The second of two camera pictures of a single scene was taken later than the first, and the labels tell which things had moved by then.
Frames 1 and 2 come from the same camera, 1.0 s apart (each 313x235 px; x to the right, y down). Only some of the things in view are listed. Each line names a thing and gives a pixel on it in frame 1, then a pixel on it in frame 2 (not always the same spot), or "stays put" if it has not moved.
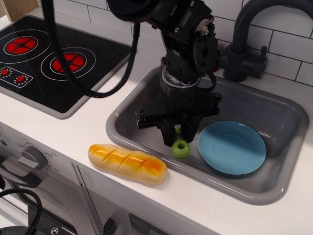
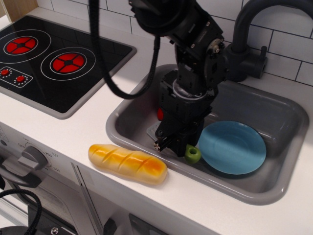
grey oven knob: (33, 157) stays put
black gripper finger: (189, 127) -> (177, 143)
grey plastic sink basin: (283, 121) stays put
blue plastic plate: (233, 147) stays put
